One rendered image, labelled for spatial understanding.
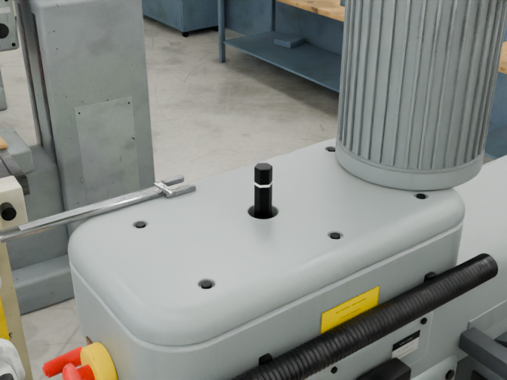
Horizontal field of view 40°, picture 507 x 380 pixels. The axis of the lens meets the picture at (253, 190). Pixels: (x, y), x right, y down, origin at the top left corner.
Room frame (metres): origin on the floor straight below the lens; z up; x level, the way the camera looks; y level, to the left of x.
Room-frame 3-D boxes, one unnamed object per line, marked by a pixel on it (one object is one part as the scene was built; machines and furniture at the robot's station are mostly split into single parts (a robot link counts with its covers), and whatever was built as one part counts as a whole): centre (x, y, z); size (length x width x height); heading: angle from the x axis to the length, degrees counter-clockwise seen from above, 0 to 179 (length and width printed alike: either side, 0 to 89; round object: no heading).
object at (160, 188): (0.73, 0.19, 1.89); 0.24 x 0.04 x 0.01; 123
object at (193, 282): (0.74, -0.02, 1.81); 0.47 x 0.26 x 0.16; 126
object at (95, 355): (0.60, 0.18, 1.76); 0.06 x 0.02 x 0.06; 36
